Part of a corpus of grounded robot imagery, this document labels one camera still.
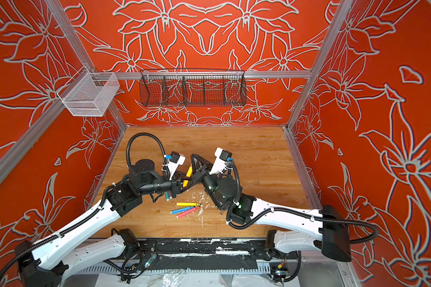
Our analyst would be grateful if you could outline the white wire basket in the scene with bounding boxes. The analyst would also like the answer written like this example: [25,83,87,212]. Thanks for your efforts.
[56,66,120,117]

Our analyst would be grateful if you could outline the black wire basket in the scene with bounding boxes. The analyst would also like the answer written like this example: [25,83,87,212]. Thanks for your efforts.
[139,69,247,108]

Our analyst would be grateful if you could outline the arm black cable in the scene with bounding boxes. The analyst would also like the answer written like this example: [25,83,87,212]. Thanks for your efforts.
[226,159,380,245]
[0,132,171,287]

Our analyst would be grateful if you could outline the yellow marker pen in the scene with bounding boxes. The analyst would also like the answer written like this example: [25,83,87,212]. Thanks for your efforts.
[176,202,200,207]

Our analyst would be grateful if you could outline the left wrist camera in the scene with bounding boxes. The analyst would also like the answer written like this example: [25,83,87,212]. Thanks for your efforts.
[164,151,186,179]

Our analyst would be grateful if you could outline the blue marker pen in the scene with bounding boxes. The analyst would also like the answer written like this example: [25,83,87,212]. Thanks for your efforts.
[170,206,193,215]

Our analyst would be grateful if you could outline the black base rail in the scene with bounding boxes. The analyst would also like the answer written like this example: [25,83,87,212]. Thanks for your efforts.
[64,236,302,277]

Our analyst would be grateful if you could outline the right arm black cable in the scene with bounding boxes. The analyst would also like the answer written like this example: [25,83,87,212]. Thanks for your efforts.
[226,159,380,245]

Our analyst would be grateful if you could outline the aluminium frame rails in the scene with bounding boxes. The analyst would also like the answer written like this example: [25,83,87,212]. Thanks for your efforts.
[0,0,356,223]

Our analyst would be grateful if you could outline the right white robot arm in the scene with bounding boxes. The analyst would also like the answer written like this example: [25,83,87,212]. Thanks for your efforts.
[190,154,352,262]

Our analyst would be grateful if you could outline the pink marker pen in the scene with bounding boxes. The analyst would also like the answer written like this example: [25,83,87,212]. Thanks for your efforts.
[176,206,200,218]

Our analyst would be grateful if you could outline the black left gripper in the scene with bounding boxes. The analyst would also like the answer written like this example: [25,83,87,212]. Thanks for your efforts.
[141,167,191,195]

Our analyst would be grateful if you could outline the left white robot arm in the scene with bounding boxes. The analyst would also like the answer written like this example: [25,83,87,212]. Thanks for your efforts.
[15,156,184,287]

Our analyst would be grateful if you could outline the orange marker pen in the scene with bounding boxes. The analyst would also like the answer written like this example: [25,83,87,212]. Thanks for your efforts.
[183,166,193,187]

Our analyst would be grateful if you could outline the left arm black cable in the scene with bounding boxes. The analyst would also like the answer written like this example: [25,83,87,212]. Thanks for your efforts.
[0,132,171,287]

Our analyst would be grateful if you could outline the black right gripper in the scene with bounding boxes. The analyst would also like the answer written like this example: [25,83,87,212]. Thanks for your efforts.
[188,156,226,214]

